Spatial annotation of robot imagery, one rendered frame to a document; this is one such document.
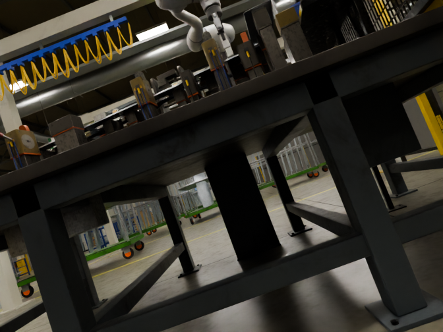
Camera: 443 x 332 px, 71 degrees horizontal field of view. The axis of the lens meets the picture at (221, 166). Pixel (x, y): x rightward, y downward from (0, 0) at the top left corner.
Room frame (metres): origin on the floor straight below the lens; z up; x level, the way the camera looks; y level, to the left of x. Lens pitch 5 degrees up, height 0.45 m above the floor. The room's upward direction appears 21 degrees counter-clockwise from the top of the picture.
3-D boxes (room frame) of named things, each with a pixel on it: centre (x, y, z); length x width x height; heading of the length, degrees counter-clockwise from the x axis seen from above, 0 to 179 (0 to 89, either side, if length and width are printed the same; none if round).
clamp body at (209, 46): (1.22, -0.13, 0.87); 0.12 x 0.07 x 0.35; 170
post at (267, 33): (1.02, -0.31, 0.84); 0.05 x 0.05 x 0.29; 80
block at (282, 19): (1.25, -0.47, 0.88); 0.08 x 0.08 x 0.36; 80
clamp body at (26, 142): (1.41, 0.85, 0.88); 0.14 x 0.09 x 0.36; 170
